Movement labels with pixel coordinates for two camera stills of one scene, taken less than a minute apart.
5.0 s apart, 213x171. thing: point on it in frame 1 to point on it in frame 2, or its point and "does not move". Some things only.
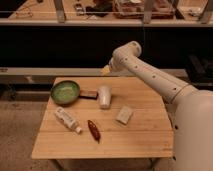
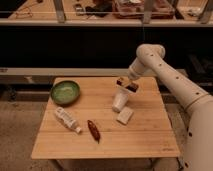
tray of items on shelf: x=134 y=9 does not move
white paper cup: x=105 y=96 to x=120 y=98
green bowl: x=64 y=92 does not move
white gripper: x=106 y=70 to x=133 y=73
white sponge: x=124 y=114 does not move
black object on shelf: x=101 y=9 does not move
